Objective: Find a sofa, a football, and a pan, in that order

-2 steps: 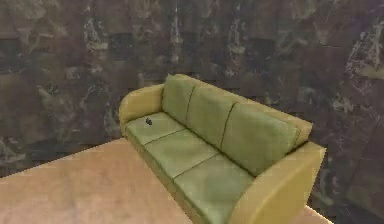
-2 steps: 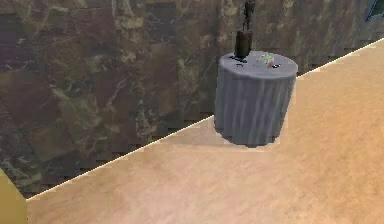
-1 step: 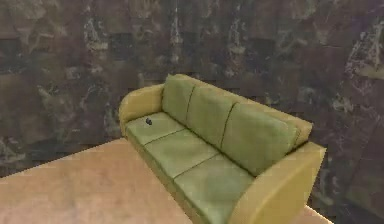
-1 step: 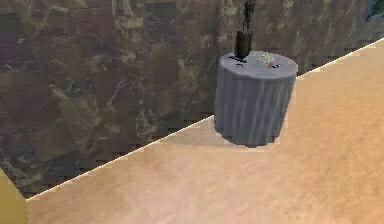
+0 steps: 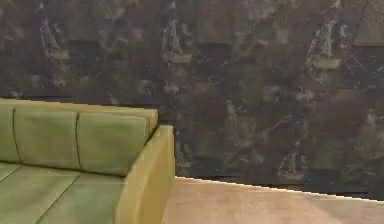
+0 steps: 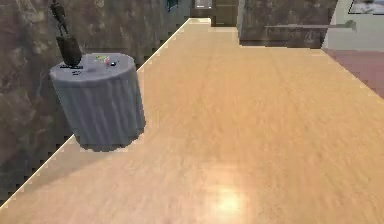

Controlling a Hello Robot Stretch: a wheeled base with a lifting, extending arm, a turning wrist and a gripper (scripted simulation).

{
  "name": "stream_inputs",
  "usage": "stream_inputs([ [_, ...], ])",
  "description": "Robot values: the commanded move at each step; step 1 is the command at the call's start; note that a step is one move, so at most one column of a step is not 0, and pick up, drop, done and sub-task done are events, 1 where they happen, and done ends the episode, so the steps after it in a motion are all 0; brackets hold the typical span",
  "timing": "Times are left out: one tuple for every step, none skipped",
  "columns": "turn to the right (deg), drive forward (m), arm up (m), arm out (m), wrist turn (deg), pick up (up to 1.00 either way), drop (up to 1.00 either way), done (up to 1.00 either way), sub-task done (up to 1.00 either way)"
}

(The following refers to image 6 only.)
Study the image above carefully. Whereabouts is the grey round draped table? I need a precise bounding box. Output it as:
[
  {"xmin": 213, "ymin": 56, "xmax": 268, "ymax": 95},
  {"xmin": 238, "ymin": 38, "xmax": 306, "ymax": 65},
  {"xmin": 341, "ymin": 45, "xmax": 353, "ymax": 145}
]
[{"xmin": 49, "ymin": 52, "xmax": 147, "ymax": 153}]

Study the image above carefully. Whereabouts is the small green pink object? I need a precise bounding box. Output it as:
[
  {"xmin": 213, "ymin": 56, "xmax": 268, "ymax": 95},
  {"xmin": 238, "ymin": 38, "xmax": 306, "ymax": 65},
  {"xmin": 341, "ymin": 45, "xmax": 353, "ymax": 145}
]
[{"xmin": 94, "ymin": 54, "xmax": 112, "ymax": 66}]

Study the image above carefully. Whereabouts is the brown wooden cabinet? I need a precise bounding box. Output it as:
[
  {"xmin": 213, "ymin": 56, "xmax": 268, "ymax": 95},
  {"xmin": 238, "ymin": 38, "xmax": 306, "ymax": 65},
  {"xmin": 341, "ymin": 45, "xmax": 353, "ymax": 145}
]
[{"xmin": 211, "ymin": 0, "xmax": 240, "ymax": 28}]

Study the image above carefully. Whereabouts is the small teal wall picture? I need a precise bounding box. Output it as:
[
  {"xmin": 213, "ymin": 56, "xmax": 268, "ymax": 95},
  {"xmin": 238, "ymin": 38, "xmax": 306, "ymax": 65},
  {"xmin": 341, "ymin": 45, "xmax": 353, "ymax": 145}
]
[{"xmin": 166, "ymin": 0, "xmax": 181, "ymax": 12}]

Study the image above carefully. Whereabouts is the framed wall picture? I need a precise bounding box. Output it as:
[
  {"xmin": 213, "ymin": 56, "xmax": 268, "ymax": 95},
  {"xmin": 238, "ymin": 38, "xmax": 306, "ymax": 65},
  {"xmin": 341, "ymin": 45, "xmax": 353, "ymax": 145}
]
[{"xmin": 348, "ymin": 0, "xmax": 384, "ymax": 16}]

